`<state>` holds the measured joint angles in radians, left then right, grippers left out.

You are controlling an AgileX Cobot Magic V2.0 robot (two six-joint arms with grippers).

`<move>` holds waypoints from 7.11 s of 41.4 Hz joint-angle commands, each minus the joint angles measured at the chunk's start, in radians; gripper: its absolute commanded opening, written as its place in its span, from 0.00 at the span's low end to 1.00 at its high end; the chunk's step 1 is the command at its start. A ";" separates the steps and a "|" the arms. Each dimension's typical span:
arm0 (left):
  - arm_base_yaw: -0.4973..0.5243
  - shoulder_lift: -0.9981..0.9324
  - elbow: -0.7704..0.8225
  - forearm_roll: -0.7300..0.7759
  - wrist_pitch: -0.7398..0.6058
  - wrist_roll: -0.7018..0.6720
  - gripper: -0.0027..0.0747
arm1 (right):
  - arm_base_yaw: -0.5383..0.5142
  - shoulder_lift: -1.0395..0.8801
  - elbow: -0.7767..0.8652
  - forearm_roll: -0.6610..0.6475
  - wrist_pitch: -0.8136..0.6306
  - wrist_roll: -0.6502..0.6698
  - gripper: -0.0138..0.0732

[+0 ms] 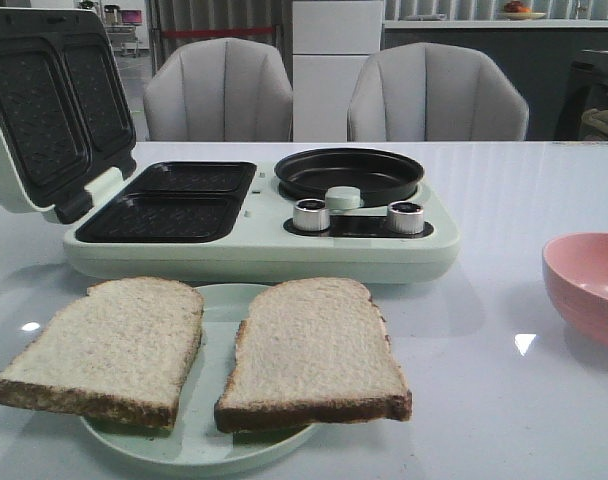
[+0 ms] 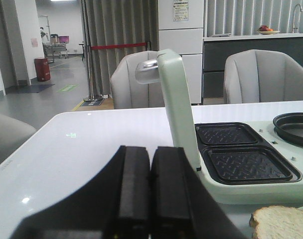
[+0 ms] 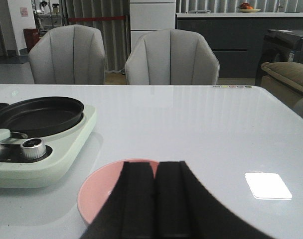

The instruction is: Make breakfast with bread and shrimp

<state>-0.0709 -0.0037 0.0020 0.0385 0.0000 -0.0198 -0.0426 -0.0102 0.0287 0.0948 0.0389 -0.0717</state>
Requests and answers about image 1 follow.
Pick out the bread slice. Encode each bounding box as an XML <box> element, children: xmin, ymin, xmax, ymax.
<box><xmin>0</xmin><ymin>277</ymin><xmax>204</xmax><ymax>430</ymax></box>
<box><xmin>214</xmin><ymin>277</ymin><xmax>412</xmax><ymax>433</ymax></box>

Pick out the breakfast maker hinged lid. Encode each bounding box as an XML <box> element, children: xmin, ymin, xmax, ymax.
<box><xmin>0</xmin><ymin>7</ymin><xmax>136</xmax><ymax>224</ymax></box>

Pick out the pink bowl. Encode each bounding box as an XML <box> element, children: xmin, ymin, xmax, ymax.
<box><xmin>542</xmin><ymin>232</ymin><xmax>608</xmax><ymax>346</ymax></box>

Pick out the mint green breakfast maker base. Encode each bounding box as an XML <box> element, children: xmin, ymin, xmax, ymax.
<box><xmin>64</xmin><ymin>161</ymin><xmax>460</xmax><ymax>284</ymax></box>

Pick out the left silver control knob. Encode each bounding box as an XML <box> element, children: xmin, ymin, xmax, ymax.
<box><xmin>292</xmin><ymin>198</ymin><xmax>330</xmax><ymax>232</ymax></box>

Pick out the silver control knob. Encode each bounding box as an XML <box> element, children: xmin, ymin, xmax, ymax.
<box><xmin>292</xmin><ymin>198</ymin><xmax>330</xmax><ymax>232</ymax></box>
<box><xmin>386</xmin><ymin>201</ymin><xmax>425</xmax><ymax>235</ymax></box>

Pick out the black round frying pan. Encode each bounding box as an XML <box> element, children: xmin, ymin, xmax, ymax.
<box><xmin>274</xmin><ymin>147</ymin><xmax>425</xmax><ymax>207</ymax></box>

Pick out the right silver control knob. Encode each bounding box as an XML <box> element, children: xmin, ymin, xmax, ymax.
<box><xmin>386</xmin><ymin>201</ymin><xmax>425</xmax><ymax>235</ymax></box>

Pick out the left grey upholstered chair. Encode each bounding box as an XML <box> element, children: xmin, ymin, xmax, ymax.
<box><xmin>143</xmin><ymin>38</ymin><xmax>293</xmax><ymax>142</ymax></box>

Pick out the grey upholstered chair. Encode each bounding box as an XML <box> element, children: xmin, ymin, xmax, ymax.
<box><xmin>143</xmin><ymin>38</ymin><xmax>293</xmax><ymax>142</ymax></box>
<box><xmin>347</xmin><ymin>42</ymin><xmax>529</xmax><ymax>142</ymax></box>

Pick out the right grey upholstered chair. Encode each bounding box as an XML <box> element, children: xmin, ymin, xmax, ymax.
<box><xmin>347</xmin><ymin>42</ymin><xmax>529</xmax><ymax>142</ymax></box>

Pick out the white refrigerator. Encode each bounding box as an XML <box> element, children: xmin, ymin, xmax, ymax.
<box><xmin>292</xmin><ymin>1</ymin><xmax>385</xmax><ymax>142</ymax></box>

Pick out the mint green round plate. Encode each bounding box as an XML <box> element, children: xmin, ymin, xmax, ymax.
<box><xmin>82</xmin><ymin>284</ymin><xmax>319</xmax><ymax>478</ymax></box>

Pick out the fruit plate on counter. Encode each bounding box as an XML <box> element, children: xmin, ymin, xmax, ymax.
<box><xmin>498</xmin><ymin>0</ymin><xmax>546</xmax><ymax>21</ymax></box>

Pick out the dark washing machine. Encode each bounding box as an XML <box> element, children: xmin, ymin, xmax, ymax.
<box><xmin>554</xmin><ymin>49</ymin><xmax>608</xmax><ymax>140</ymax></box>

